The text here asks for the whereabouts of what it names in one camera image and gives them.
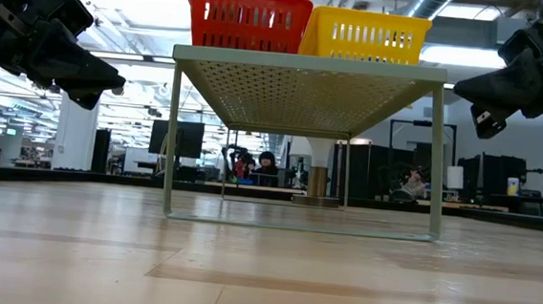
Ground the yellow plastic basket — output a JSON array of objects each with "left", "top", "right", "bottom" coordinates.
[{"left": 297, "top": 4, "right": 435, "bottom": 67}]

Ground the black metal table frame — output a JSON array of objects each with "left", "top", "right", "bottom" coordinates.
[{"left": 0, "top": 163, "right": 543, "bottom": 234}]

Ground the white paper towel roll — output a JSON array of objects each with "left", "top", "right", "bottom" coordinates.
[{"left": 445, "top": 164, "right": 466, "bottom": 190}]

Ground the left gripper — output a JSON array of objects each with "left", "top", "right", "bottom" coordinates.
[{"left": 0, "top": 0, "right": 134, "bottom": 114}]

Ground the black rig frame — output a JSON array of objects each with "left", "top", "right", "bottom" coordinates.
[{"left": 385, "top": 118, "right": 460, "bottom": 187}]

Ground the silver spiral air duct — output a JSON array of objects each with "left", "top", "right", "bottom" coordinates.
[{"left": 395, "top": 0, "right": 461, "bottom": 21}]

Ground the black tall cabinet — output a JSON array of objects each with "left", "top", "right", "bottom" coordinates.
[{"left": 90, "top": 128, "right": 112, "bottom": 174}]

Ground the black computer monitor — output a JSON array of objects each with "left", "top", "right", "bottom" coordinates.
[{"left": 147, "top": 118, "right": 206, "bottom": 160}]

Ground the black equipment rack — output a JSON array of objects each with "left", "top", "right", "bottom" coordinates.
[{"left": 455, "top": 152, "right": 530, "bottom": 198}]

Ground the red plastic basket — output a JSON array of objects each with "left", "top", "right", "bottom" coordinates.
[{"left": 180, "top": 0, "right": 315, "bottom": 56}]

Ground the seated person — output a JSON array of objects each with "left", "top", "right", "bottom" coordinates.
[
  {"left": 389, "top": 163, "right": 430, "bottom": 205},
  {"left": 249, "top": 150, "right": 282, "bottom": 188}
]

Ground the green perforated metal shelf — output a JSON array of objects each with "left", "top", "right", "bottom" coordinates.
[{"left": 160, "top": 43, "right": 454, "bottom": 244}]

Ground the white round column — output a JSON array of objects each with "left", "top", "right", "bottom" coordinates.
[{"left": 52, "top": 89, "right": 102, "bottom": 173}]

